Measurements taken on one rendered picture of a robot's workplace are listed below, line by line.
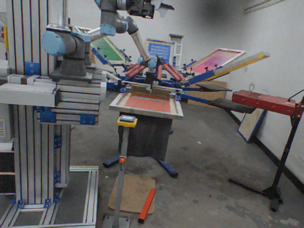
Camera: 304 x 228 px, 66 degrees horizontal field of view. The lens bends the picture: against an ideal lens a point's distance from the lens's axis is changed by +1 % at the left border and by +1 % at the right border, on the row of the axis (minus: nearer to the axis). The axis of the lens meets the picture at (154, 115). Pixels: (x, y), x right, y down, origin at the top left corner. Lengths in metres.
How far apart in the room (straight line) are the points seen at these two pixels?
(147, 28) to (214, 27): 1.72
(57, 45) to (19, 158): 0.92
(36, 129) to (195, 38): 5.33
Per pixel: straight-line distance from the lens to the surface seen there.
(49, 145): 1.79
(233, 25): 6.70
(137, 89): 2.37
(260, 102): 2.53
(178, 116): 1.80
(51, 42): 1.28
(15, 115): 1.75
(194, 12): 6.53
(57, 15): 1.30
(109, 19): 1.17
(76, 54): 1.40
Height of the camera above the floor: 1.50
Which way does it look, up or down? 18 degrees down
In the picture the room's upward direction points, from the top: 8 degrees clockwise
